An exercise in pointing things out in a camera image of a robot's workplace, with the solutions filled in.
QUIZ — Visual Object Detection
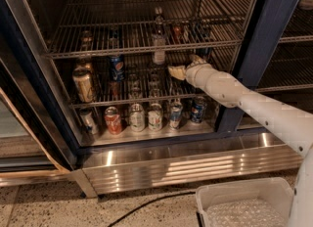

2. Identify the silver can bottom left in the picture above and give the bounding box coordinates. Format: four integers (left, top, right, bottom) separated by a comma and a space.
79, 109, 99, 135

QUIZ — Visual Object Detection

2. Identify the blue pepsi can bottom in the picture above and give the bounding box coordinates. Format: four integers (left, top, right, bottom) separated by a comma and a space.
190, 96, 206, 123

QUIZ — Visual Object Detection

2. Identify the right fridge wire shelf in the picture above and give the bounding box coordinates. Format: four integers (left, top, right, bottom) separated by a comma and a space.
257, 8, 313, 93

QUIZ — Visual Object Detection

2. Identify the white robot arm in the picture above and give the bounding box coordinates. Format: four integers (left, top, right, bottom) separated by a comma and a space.
168, 55, 313, 227

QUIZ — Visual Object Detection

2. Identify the black cable on floor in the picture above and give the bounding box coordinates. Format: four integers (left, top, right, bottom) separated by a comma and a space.
107, 190, 197, 227

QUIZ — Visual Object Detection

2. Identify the white green can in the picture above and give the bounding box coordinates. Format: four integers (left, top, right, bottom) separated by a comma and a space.
129, 103, 145, 132
148, 103, 163, 131

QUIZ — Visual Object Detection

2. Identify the gold can middle shelf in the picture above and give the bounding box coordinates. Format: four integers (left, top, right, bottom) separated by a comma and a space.
72, 68, 96, 103

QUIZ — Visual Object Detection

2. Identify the red coke can bottom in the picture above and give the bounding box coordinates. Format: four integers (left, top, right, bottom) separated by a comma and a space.
105, 107, 122, 134

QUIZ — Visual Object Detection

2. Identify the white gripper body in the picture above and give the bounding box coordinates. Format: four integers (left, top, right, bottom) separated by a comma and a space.
186, 64, 215, 89

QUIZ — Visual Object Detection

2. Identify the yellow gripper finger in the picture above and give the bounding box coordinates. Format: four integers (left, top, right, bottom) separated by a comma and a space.
190, 54, 206, 66
168, 66, 186, 80

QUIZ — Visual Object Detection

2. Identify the brown can behind gold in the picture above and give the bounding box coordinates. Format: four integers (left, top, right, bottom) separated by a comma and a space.
75, 58, 94, 73

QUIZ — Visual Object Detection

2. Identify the blue silver can bottom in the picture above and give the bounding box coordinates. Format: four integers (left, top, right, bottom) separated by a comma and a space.
169, 102, 183, 130

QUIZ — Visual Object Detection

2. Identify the upper wire shelf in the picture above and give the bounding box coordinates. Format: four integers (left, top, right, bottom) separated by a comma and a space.
48, 0, 255, 59

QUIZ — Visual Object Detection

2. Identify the middle wire shelf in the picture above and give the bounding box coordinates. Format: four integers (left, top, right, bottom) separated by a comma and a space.
53, 46, 238, 110

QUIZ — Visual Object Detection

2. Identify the blue pepsi can middle shelf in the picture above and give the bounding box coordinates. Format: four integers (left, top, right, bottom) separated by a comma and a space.
109, 55, 125, 82

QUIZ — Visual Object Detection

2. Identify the clear plastic bin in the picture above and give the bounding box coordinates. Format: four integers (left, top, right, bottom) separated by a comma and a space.
196, 177, 292, 227

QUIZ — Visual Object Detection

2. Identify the clear glass bottle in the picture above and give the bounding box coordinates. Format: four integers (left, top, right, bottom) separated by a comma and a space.
153, 7, 165, 65

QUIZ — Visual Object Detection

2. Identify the stainless steel fridge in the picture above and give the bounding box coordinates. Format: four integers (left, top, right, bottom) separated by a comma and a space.
1, 0, 311, 197

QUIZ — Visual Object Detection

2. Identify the white green can bottom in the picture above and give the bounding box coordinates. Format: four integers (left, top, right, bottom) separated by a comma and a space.
129, 103, 145, 132

